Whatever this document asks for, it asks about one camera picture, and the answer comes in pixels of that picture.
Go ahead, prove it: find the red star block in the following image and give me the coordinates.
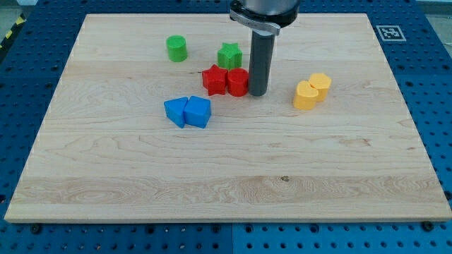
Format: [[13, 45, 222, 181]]
[[201, 64, 228, 96]]

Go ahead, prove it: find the red circle block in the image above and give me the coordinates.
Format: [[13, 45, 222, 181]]
[[227, 68, 249, 97]]

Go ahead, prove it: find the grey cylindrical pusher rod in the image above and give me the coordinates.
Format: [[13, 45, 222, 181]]
[[248, 31, 275, 96]]

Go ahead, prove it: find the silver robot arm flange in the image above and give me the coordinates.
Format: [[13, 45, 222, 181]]
[[230, 0, 301, 35]]

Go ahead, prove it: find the green star block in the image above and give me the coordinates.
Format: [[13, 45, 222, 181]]
[[217, 42, 242, 70]]

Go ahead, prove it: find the blue cube block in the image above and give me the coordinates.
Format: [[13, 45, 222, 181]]
[[184, 96, 211, 128]]

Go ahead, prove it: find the blue triangle block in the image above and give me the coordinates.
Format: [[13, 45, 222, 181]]
[[164, 97, 188, 128]]

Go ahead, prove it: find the wooden board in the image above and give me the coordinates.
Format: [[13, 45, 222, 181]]
[[5, 13, 451, 224]]

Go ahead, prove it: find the yellow heart block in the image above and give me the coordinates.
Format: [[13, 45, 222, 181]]
[[292, 80, 319, 110]]

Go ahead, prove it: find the green cylinder block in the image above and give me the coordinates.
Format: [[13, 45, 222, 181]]
[[166, 35, 188, 62]]

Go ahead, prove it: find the yellow pentagon block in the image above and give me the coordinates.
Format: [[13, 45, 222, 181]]
[[309, 73, 332, 102]]

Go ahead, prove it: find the white fiducial marker tag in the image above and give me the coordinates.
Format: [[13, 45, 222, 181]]
[[376, 25, 406, 42]]

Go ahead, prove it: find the black yellow hazard tape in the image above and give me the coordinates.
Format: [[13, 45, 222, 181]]
[[1, 13, 27, 51]]

